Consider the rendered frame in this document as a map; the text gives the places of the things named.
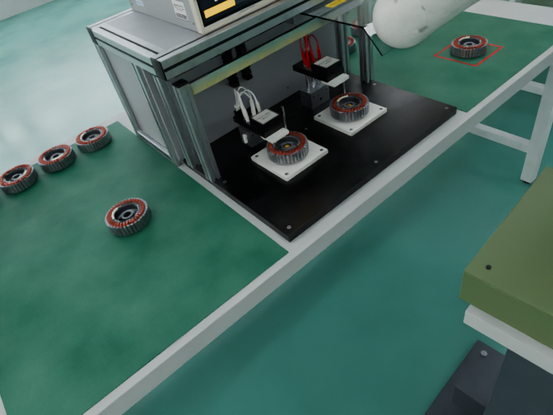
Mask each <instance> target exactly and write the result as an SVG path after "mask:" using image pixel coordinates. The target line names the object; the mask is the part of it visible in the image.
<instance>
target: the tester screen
mask: <svg viewBox="0 0 553 415"><path fill-rule="evenodd" d="M198 1H199V3H200V7H201V9H202V14H203V18H204V21H205V23H207V22H209V21H212V20H214V19H216V18H217V17H219V16H223V15H225V14H226V13H228V12H231V11H233V10H235V9H237V8H239V7H242V6H243V5H245V4H248V3H250V2H252V1H254V0H244V1H242V2H240V3H238V4H236V5H234V6H232V7H229V8H227V9H225V10H223V11H221V12H218V13H217V14H215V15H212V16H209V17H208V18H206V16H205V13H204V11H206V10H207V9H210V8H212V7H214V6H216V5H219V4H221V3H223V2H225V1H228V0H220V1H218V2H215V3H214V2H213V0H198Z"/></svg>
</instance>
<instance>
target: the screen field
mask: <svg viewBox="0 0 553 415"><path fill-rule="evenodd" d="M242 1H244V0H228V1H225V2H223V3H221V4H219V5H216V6H214V7H212V8H210V9H207V10H206V11H204V13H205V16H206V18H208V17H209V16H212V15H215V14H217V13H218V12H221V11H223V10H225V9H227V8H229V7H232V6H234V5H236V4H238V3H240V2H242Z"/></svg>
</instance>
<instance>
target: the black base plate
mask: <svg viewBox="0 0 553 415"><path fill-rule="evenodd" d="M346 74H347V75H349V79H347V80H345V82H346V93H347V94H348V92H356V93H360V94H362V95H365V96H366V97H368V99H369V102H370V103H373V104H376V105H379V106H382V107H384V108H387V112H386V113H385V114H383V115H381V116H380V117H378V118H377V119H376V120H375V121H373V122H372V123H370V124H368V125H367V126H366V127H364V128H362V129H361V130H360V131H359V132H358V133H356V134H354V135H353V136H350V135H348V134H345V133H343V132H341V131H338V130H336V129H335V128H331V127H329V126H327V125H326V124H322V123H320V122H319V121H316V120H314V116H315V115H316V114H319V113H320V112H322V111H323V110H325V109H326V108H327V107H329V106H330V105H329V104H330V102H331V100H332V99H333V98H334V97H336V96H339V95H341V94H343V85H342V83H341V84H339V85H338V86H335V87H333V86H328V89H329V100H327V101H325V102H323V103H322V104H321V105H319V106H318V107H316V108H314V109H313V110H312V109H310V108H308V107H306V106H304V105H302V102H301V97H300V90H298V91H297V92H295V93H294V94H292V95H290V96H288V97H286V98H285V99H284V100H282V101H280V102H278V103H277V104H275V105H273V106H272V107H270V108H268V109H270V110H272V111H274V112H277V113H278V114H280V115H281V118H282V113H281V106H283V107H284V112H285V117H286V125H287V129H288V130H289V131H295V132H299V133H303V134H304V135H305V136H306V137H307V138H308V140H310V141H311V142H314V143H316V144H318V145H319V146H321V147H324V148H326V149H328V153H327V154H326V155H325V156H323V157H321V158H320V159H318V160H317V161H315V162H314V163H313V164H312V165H310V166H309V167H307V168H306V169H304V170H302V171H301V172H300V173H299V174H298V175H296V176H294V177H293V178H292V179H290V180H288V181H285V180H283V179H282V178H281V177H279V176H277V175H275V174H273V173H272V172H271V171H269V170H267V169H266V168H264V167H262V166H261V165H259V164H258V163H256V162H254V161H252V158H251V156H253V155H255V154H256V153H258V152H260V151H261V150H262V149H264V148H265V147H267V142H268V141H267V140H264V141H262V142H260V143H259V144H258V145H256V146H255V147H250V146H249V145H247V144H245V143H244V142H242V139H241V136H240V133H239V127H237V128H235V129H233V130H231V131H230V132H228V133H227V134H225V135H223V136H222V137H220V138H218V139H217V140H215V141H214V142H211V143H210V146H211V150H212V152H213V155H214V157H215V160H216V164H217V167H218V170H219V172H220V175H221V177H220V178H219V179H215V180H216V181H215V182H213V183H212V182H211V181H210V180H208V179H207V177H206V176H205V173H204V170H203V168H202V164H200V165H196V167H195V168H192V167H191V166H189V165H188V163H187V162H186V159H184V163H185V165H186V166H187V167H188V168H190V169H191V170H193V171H194V172H196V173H197V174H198V175H200V176H201V177H203V179H205V180H206V181H207V182H209V183H210V184H212V185H213V186H214V187H216V188H217V189H219V190H220V191H221V192H222V193H224V194H225V195H226V196H228V197H229V198H231V199H232V200H233V201H235V202H236V203H238V204H239V205H240V206H241V207H242V208H244V209H245V210H247V211H248V212H250V213H251V214H252V215H254V216H255V217H256V218H257V219H258V220H260V221H261V222H263V223H264V224H265V225H267V226H268V227H270V228H271V229H272V230H274V231H275V232H276V233H277V234H279V235H280V236H282V237H283V238H284V239H286V240H287V241H289V242H291V241H292V240H293V239H295V238H296V237H297V236H299V235H300V234H302V233H303V232H304V231H306V230H307V229H308V228H310V227H311V226H312V225H313V224H314V223H315V222H317V221H318V220H320V219H321V218H322V217H324V216H325V215H326V214H328V213H329V212H330V211H332V210H333V209H334V208H335V207H336V206H337V205H339V204H340V203H342V202H343V201H344V200H346V199H347V198H348V197H350V196H351V195H352V194H353V193H354V192H355V191H357V190H358V189H360V188H361V187H362V186H363V185H365V184H366V183H368V182H369V181H370V180H372V179H373V178H374V177H375V176H376V175H378V174H379V173H380V172H381V171H383V170H384V169H386V168H387V167H388V166H390V165H391V164H392V163H393V162H394V161H396V160H397V159H398V158H399V157H401V156H402V155H404V154H405V153H406V152H408V151H409V150H410V149H412V148H413V147H414V146H415V145H416V144H417V143H419V142H420V141H422V140H423V139H424V138H426V137H427V136H428V135H430V134H431V133H432V132H434V131H435V130H436V129H437V128H438V127H439V126H441V125H442V124H444V123H445V122H446V121H448V120H449V119H450V118H452V117H453V116H454V115H455V114H456V113H457V107H455V106H452V105H448V104H445V103H443V102H439V101H437V100H432V99H430V98H427V97H424V96H420V95H417V94H414V93H411V92H409V91H404V90H402V89H399V88H396V87H394V86H389V85H386V84H383V83H381V82H377V81H374V80H372V81H371V80H369V82H368V83H366V82H365V81H363V82H362V81H361V80H360V76H358V75H355V74H353V73H350V72H349V73H346ZM282 121H283V119H282Z"/></svg>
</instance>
